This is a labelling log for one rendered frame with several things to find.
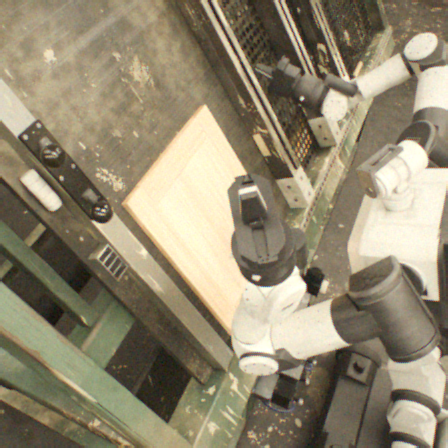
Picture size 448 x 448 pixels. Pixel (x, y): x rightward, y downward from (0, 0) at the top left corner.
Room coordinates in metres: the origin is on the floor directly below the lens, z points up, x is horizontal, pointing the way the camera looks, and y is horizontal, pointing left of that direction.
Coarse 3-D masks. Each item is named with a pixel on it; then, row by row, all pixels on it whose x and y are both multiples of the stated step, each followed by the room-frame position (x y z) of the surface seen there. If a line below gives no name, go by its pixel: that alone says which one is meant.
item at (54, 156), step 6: (42, 138) 0.58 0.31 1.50; (48, 138) 0.59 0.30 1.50; (42, 144) 0.57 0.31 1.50; (48, 144) 0.51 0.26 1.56; (54, 144) 0.51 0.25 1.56; (42, 150) 0.50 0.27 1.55; (48, 150) 0.50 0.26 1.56; (54, 150) 0.50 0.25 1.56; (60, 150) 0.50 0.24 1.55; (42, 156) 0.49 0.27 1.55; (48, 156) 0.49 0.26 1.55; (54, 156) 0.49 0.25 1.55; (60, 156) 0.49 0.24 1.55; (66, 156) 0.50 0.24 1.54; (48, 162) 0.48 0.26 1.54; (54, 162) 0.48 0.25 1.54; (60, 162) 0.49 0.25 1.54; (54, 168) 0.49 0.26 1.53
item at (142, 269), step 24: (0, 96) 0.61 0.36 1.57; (0, 120) 0.58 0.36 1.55; (24, 120) 0.60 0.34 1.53; (96, 240) 0.53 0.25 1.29; (120, 240) 0.53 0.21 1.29; (144, 264) 0.52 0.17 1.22; (144, 288) 0.49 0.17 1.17; (168, 288) 0.50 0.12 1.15; (168, 312) 0.47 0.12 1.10; (192, 312) 0.49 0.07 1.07; (192, 336) 0.45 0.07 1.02; (216, 336) 0.47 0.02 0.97; (216, 360) 0.42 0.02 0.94
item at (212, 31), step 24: (192, 0) 1.10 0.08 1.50; (192, 24) 1.10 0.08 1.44; (216, 24) 1.08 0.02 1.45; (216, 48) 1.07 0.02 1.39; (240, 48) 1.10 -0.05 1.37; (216, 72) 1.07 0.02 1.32; (240, 72) 1.05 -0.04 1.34; (240, 96) 1.04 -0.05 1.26; (264, 96) 1.07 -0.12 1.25; (264, 120) 1.01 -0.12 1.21; (288, 144) 1.03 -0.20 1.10; (288, 168) 0.97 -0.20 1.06; (288, 192) 0.97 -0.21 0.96; (312, 192) 0.98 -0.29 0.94
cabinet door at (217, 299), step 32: (192, 128) 0.87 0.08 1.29; (160, 160) 0.74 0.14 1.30; (192, 160) 0.81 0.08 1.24; (224, 160) 0.87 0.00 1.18; (160, 192) 0.68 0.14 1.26; (192, 192) 0.74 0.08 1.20; (224, 192) 0.81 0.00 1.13; (160, 224) 0.62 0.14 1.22; (192, 224) 0.68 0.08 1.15; (224, 224) 0.74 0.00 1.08; (192, 256) 0.61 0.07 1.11; (224, 256) 0.67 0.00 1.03; (192, 288) 0.56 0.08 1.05; (224, 288) 0.60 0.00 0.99; (224, 320) 0.53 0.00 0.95
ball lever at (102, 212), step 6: (84, 192) 0.55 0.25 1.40; (90, 192) 0.55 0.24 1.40; (84, 198) 0.55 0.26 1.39; (90, 198) 0.54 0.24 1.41; (96, 198) 0.55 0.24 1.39; (90, 204) 0.54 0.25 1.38; (96, 204) 0.48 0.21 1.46; (102, 204) 0.48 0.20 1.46; (108, 204) 0.48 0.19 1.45; (90, 210) 0.47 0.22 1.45; (96, 210) 0.47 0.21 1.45; (102, 210) 0.47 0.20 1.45; (108, 210) 0.47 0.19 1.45; (96, 216) 0.46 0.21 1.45; (102, 216) 0.46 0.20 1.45; (108, 216) 0.46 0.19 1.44; (102, 222) 0.46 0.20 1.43
